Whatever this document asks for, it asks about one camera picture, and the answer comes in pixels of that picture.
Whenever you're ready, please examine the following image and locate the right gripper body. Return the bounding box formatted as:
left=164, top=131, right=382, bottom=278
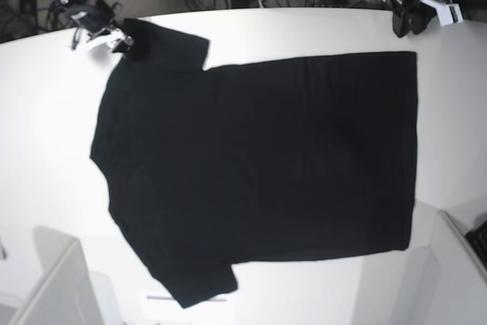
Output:
left=70, top=0, right=118, bottom=36

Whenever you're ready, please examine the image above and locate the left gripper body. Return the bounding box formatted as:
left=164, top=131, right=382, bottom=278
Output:
left=390, top=0, right=436, bottom=38

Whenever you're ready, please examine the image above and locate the black T-shirt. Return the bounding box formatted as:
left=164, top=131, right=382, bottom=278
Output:
left=91, top=19, right=419, bottom=298

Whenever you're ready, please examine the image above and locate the black keyboard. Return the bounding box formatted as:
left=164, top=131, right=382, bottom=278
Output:
left=466, top=221, right=487, bottom=266

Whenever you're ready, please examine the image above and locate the left white partition panel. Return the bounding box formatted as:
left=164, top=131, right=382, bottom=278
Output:
left=8, top=226, right=105, bottom=324

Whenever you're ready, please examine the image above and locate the white partition panel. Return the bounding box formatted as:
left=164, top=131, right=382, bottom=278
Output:
left=394, top=211, right=486, bottom=324
left=8, top=226, right=105, bottom=324

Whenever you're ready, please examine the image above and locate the right white partition panel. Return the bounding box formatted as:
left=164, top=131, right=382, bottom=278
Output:
left=394, top=211, right=486, bottom=324

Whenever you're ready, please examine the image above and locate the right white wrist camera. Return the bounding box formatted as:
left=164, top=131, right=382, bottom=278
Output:
left=71, top=33, right=113, bottom=52

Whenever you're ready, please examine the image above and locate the table cable slot cover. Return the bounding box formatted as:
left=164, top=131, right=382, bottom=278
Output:
left=145, top=294, right=228, bottom=302

